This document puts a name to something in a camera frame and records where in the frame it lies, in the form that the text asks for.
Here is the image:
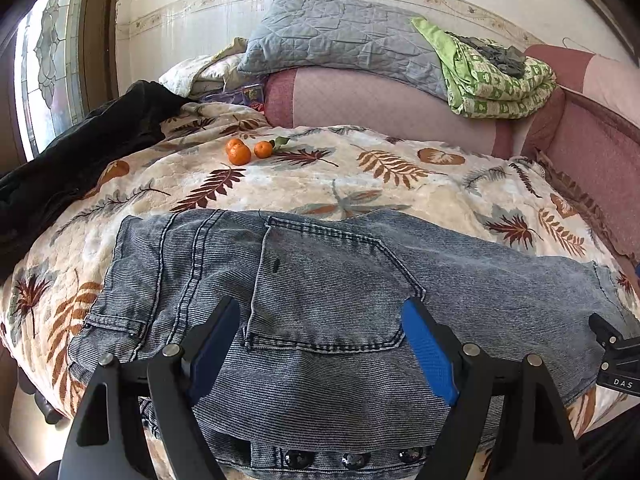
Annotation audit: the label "green white folded quilt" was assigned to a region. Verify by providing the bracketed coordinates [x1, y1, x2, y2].
[411, 18, 556, 119]

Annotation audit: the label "grey quilted blanket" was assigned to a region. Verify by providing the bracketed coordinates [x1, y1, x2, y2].
[238, 0, 447, 100]

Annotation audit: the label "dark grey folded cloth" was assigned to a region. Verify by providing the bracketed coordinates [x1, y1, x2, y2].
[451, 32, 526, 78]

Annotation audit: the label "orange tangerine front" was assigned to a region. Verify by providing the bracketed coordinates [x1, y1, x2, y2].
[228, 144, 252, 166]

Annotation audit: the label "white cream pillow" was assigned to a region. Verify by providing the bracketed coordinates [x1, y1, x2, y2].
[158, 37, 260, 98]

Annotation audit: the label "orange tangerine with leaf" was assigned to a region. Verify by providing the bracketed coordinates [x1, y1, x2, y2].
[254, 136, 290, 159]

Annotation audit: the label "leaf pattern cream blanket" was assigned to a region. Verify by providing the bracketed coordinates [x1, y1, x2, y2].
[1, 105, 639, 415]

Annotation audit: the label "pink sofa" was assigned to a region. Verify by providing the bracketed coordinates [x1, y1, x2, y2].
[265, 44, 639, 271]

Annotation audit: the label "grey denim pants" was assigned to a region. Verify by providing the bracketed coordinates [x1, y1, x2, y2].
[68, 209, 639, 479]

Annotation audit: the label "black garment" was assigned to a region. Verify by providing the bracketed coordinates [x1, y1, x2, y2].
[0, 80, 188, 280]

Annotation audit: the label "stained glass window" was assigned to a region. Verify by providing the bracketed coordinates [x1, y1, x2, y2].
[14, 0, 85, 160]

